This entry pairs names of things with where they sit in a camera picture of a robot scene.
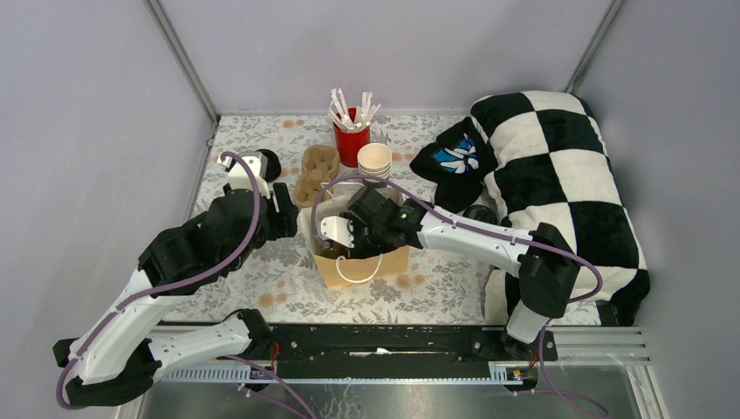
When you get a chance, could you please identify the stack of black lids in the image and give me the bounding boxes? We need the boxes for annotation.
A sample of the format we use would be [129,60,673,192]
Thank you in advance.
[257,148,282,182]

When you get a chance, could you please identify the brown paper takeout bag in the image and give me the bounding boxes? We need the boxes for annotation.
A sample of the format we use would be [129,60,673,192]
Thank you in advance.
[297,185,411,289]

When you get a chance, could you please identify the black paper coffee cup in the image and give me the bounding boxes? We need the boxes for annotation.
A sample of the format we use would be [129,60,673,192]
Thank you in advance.
[462,204,499,225]

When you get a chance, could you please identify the black white checkered pillow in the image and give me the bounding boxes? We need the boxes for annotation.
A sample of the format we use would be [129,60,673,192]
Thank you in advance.
[470,91,650,326]

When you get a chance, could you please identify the stacked cardboard cup carriers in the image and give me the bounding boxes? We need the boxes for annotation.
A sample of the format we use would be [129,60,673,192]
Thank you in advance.
[292,145,340,208]

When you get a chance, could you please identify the red straw holder cup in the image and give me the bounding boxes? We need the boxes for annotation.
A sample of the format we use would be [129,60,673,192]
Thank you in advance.
[329,112,371,168]

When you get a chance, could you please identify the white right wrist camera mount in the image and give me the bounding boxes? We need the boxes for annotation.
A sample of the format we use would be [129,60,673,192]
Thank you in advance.
[319,216,355,249]

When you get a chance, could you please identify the left aluminium frame post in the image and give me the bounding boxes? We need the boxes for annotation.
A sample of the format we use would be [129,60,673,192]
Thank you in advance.
[143,0,220,127]

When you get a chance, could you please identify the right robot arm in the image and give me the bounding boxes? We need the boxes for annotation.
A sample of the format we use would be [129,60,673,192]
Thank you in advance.
[347,187,579,360]

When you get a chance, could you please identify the aluminium frame post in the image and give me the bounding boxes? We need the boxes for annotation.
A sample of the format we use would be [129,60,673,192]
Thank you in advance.
[143,0,220,127]
[564,0,629,94]

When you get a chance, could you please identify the black cloth blue print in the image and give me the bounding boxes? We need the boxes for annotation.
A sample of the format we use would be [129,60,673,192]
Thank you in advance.
[410,117,497,213]

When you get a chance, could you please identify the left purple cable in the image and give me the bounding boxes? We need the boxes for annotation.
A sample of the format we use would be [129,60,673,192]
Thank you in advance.
[55,150,319,419]

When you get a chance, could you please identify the floral patterned table mat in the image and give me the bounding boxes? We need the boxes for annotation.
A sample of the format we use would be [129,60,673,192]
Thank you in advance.
[168,115,517,325]

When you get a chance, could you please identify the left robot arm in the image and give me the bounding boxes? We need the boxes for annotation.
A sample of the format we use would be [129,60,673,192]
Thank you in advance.
[52,152,298,410]

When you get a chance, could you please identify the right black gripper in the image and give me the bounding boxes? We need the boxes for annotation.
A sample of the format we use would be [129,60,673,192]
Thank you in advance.
[343,216,389,271]

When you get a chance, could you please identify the stack of paper cups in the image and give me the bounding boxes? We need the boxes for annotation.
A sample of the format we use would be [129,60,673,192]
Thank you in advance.
[357,143,393,178]

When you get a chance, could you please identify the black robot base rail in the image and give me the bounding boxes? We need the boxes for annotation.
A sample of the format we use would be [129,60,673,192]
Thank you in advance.
[241,323,558,381]

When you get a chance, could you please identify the right aluminium frame post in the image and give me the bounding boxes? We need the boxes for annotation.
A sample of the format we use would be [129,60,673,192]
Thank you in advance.
[564,0,629,94]

